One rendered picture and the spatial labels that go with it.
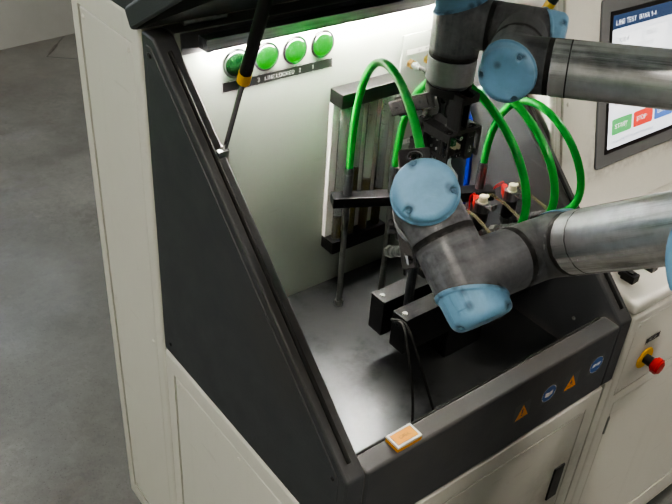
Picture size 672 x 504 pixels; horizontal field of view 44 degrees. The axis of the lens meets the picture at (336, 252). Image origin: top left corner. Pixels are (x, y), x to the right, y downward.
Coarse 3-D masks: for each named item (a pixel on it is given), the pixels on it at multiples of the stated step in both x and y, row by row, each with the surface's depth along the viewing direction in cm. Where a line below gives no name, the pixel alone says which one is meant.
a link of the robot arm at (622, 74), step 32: (512, 32) 109; (480, 64) 107; (512, 64) 105; (544, 64) 106; (576, 64) 104; (608, 64) 103; (640, 64) 102; (512, 96) 107; (576, 96) 107; (608, 96) 105; (640, 96) 104
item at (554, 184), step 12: (516, 108) 139; (528, 120) 138; (540, 132) 138; (540, 144) 138; (552, 156) 138; (552, 168) 138; (552, 180) 138; (552, 192) 139; (552, 204) 140; (492, 228) 153
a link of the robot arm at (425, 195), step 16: (416, 160) 91; (432, 160) 91; (400, 176) 91; (416, 176) 90; (432, 176) 90; (448, 176) 90; (400, 192) 90; (416, 192) 90; (432, 192) 90; (448, 192) 90; (400, 208) 90; (416, 208) 90; (432, 208) 89; (448, 208) 89; (464, 208) 93; (400, 224) 95; (416, 224) 91; (432, 224) 91; (448, 224) 91; (416, 240) 92
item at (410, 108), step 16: (368, 64) 137; (384, 64) 129; (368, 80) 142; (400, 80) 124; (352, 112) 149; (416, 112) 121; (352, 128) 151; (416, 128) 120; (352, 144) 153; (416, 144) 119; (352, 160) 155
